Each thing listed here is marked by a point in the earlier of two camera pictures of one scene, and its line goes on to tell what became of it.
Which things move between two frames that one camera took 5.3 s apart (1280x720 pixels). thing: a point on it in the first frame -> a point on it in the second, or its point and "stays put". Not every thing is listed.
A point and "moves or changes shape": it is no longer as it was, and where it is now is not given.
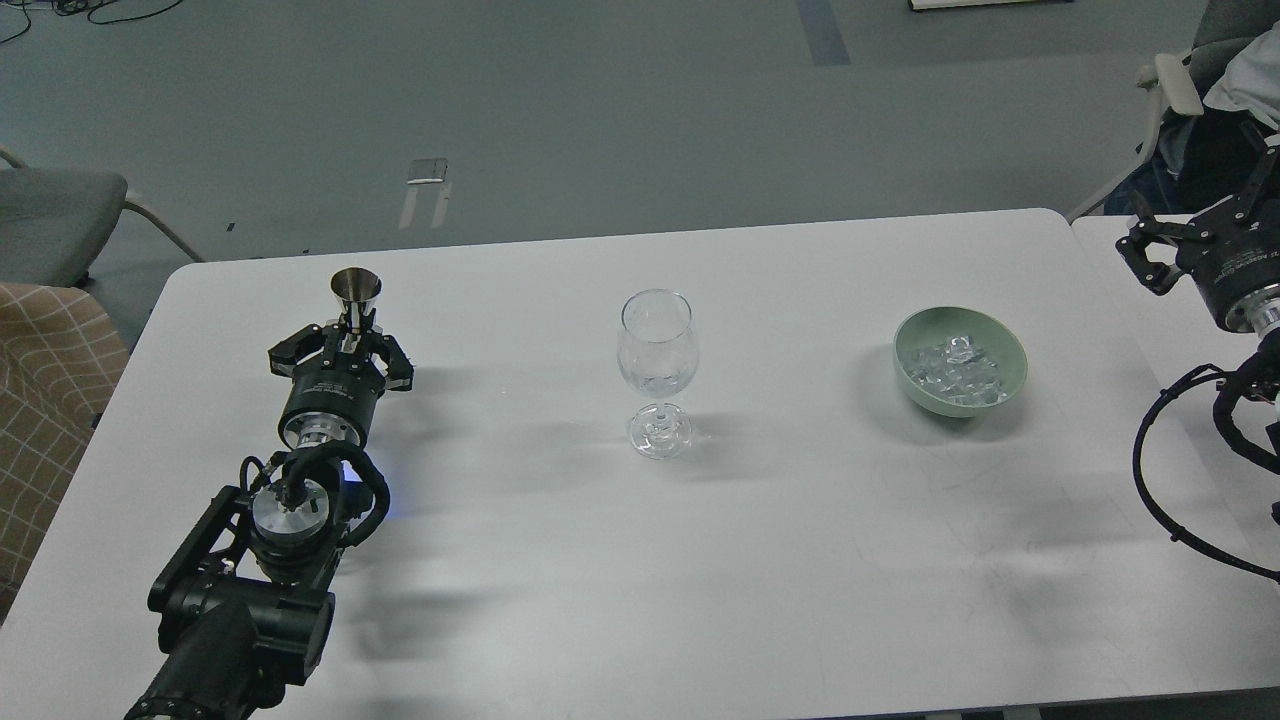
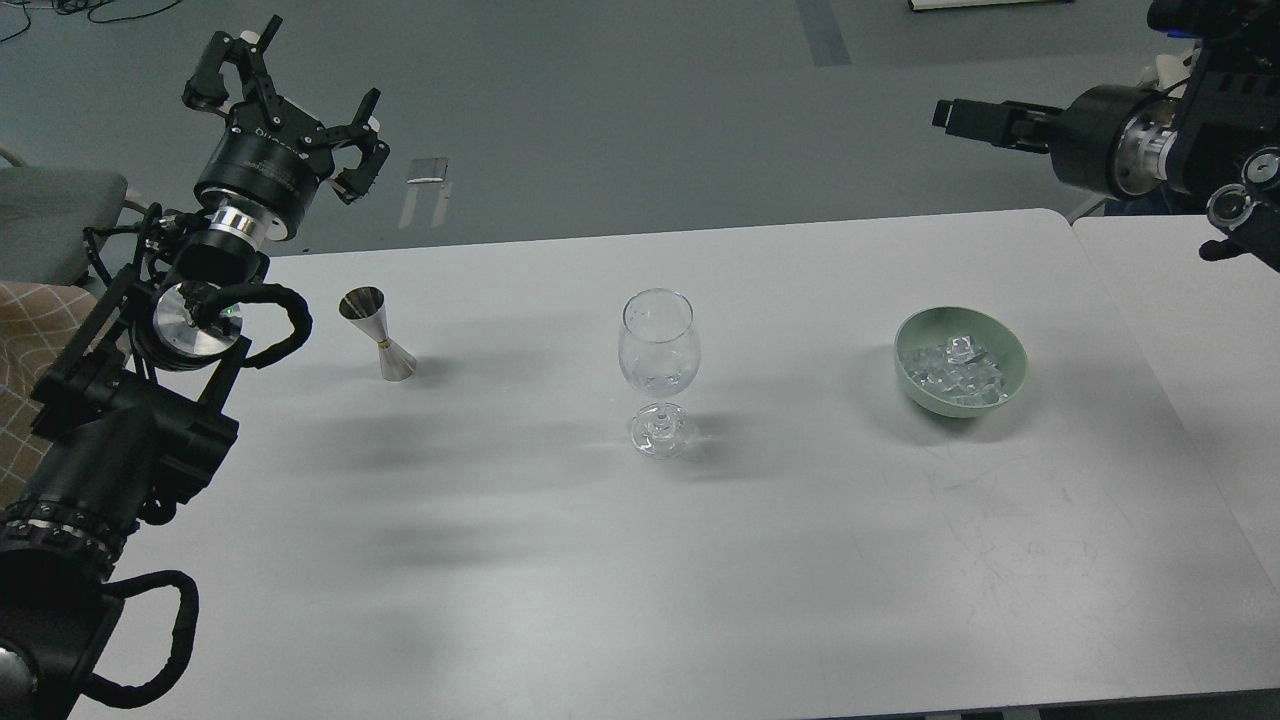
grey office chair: (55, 223) stays put
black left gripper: (333, 392) -> (272, 153)
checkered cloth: (61, 355) stays put
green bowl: (958, 361) stays put
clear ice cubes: (956, 371) stays put
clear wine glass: (657, 353) stays put
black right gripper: (1231, 249) -> (1123, 140)
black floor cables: (67, 7) stays put
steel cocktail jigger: (355, 287) moves or changes shape
